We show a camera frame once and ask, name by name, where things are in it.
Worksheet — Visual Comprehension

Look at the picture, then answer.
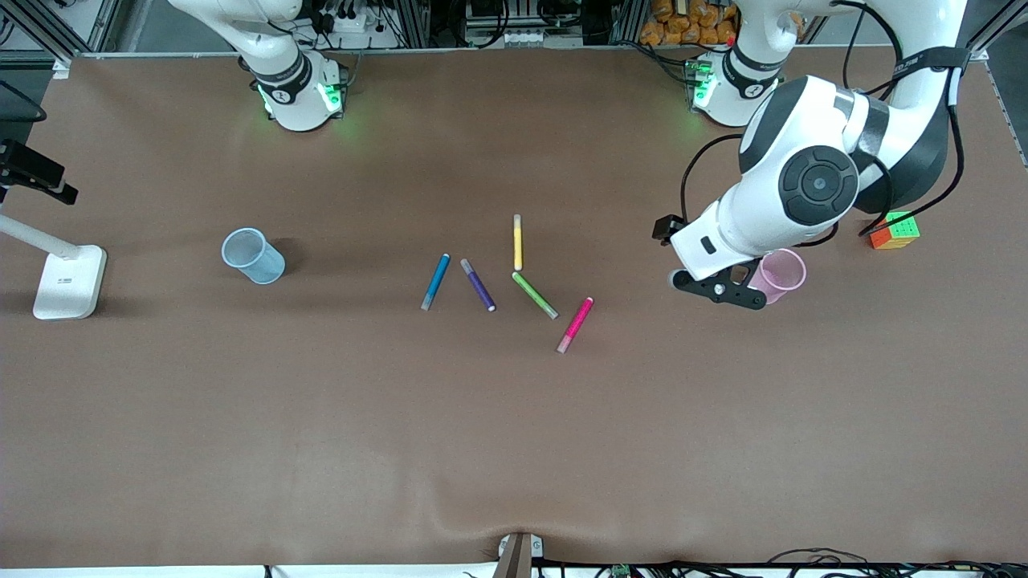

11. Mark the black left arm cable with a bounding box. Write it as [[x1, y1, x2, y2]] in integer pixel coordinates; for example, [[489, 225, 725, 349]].
[[680, 0, 966, 238]]

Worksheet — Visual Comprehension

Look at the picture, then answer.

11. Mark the pink marker pen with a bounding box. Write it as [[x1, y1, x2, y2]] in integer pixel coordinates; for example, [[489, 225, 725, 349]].
[[557, 297, 594, 355]]

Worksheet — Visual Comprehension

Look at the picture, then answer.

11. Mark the translucent blue plastic cup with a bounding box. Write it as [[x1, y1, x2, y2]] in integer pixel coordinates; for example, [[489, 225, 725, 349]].
[[222, 228, 286, 284]]

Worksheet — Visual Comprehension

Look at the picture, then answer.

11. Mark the orange mesh bag of items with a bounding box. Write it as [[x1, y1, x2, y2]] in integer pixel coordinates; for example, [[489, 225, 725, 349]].
[[640, 0, 738, 46]]

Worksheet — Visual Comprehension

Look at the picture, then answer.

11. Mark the black cable bundle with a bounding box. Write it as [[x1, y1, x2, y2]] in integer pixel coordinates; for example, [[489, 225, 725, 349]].
[[530, 547, 1028, 578]]

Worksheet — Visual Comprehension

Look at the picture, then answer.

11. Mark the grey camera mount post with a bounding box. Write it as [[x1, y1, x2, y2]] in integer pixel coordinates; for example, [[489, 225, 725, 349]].
[[498, 532, 544, 578]]

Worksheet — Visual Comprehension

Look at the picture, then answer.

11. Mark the translucent pink plastic cup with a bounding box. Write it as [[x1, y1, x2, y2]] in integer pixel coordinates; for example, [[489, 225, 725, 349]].
[[745, 248, 806, 305]]

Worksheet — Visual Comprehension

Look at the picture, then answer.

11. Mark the white power strip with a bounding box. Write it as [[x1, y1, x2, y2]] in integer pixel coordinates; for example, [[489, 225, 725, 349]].
[[317, 6, 402, 38]]

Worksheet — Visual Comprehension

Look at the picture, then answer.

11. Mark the white lamp stand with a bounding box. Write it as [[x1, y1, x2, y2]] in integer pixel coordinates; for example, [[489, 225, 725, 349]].
[[0, 213, 107, 320]]

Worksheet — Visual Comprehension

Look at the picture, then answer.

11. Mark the green marker pen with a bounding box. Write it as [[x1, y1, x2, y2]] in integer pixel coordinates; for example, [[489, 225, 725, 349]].
[[512, 272, 559, 320]]

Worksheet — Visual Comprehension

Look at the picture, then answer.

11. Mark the blue marker pen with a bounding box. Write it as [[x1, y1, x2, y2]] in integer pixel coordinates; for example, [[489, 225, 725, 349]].
[[421, 254, 451, 311]]

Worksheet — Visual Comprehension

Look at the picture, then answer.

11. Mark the purple marker pen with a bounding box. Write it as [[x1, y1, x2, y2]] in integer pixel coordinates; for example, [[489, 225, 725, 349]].
[[460, 258, 496, 312]]

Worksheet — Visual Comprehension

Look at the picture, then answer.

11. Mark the multicolour puzzle cube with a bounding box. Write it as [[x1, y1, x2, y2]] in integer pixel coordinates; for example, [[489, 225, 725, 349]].
[[870, 211, 921, 250]]

